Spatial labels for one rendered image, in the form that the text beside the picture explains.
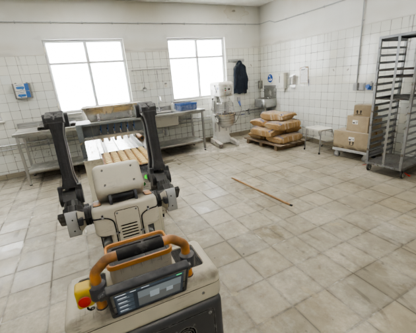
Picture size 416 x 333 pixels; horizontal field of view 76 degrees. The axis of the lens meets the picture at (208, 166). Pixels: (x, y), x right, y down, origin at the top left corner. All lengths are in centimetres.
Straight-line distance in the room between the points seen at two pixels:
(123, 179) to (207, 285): 57
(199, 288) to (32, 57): 532
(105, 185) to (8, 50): 488
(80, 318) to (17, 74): 520
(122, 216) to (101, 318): 40
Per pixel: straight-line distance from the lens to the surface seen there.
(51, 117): 138
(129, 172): 125
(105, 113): 276
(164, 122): 552
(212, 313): 119
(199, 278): 106
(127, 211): 122
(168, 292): 100
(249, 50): 718
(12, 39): 595
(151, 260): 102
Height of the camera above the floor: 150
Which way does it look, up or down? 18 degrees down
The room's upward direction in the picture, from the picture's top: 5 degrees counter-clockwise
